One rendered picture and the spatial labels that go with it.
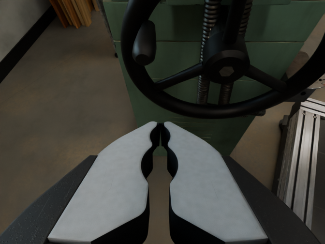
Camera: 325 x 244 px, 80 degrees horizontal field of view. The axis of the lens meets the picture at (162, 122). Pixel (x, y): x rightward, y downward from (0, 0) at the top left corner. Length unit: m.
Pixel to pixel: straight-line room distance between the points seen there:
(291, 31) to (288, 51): 0.05
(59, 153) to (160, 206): 0.63
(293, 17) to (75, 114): 1.18
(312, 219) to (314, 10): 0.69
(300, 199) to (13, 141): 1.45
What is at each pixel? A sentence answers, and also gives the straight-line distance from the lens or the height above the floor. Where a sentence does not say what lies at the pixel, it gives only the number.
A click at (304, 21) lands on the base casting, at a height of 0.76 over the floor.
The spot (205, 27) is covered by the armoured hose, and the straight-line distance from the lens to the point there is 0.34.
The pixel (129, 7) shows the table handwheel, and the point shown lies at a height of 0.89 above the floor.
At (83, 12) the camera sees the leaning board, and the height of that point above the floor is 0.12.
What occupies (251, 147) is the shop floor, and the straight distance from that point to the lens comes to 1.18.
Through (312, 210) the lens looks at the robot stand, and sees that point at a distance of 0.93.
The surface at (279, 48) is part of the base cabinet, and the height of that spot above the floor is 0.70.
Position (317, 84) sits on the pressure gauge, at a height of 0.64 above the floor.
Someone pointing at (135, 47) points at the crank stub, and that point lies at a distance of 0.21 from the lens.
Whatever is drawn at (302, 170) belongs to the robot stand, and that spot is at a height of 0.23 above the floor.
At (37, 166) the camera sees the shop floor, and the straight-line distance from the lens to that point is 1.27.
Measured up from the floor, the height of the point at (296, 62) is 0.62.
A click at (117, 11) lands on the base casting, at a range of 0.47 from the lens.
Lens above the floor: 1.00
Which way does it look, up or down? 58 degrees down
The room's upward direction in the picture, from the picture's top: 4 degrees counter-clockwise
